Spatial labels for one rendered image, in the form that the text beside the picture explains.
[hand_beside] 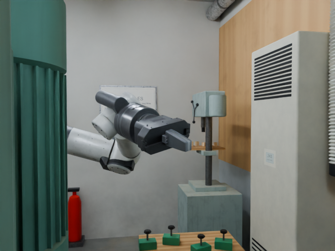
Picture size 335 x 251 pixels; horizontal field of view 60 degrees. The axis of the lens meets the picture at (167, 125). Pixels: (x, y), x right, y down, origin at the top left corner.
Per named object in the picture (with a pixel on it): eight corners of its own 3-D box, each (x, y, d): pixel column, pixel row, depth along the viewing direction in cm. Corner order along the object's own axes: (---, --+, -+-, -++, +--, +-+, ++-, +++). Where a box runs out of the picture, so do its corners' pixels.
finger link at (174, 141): (188, 154, 55) (168, 144, 60) (189, 138, 54) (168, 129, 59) (182, 156, 54) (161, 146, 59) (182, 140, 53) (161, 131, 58)
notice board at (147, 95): (156, 126, 332) (156, 86, 331) (157, 126, 331) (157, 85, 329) (99, 126, 321) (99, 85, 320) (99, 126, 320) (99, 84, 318)
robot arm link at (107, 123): (126, 153, 68) (103, 139, 77) (157, 122, 72) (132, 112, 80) (100, 119, 62) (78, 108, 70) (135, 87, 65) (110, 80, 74)
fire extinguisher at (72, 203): (84, 239, 322) (83, 186, 320) (82, 246, 303) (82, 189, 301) (67, 240, 319) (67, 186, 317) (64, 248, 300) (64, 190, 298)
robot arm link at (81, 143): (127, 179, 101) (64, 162, 98) (137, 146, 107) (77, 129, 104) (131, 170, 91) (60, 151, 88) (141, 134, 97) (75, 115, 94)
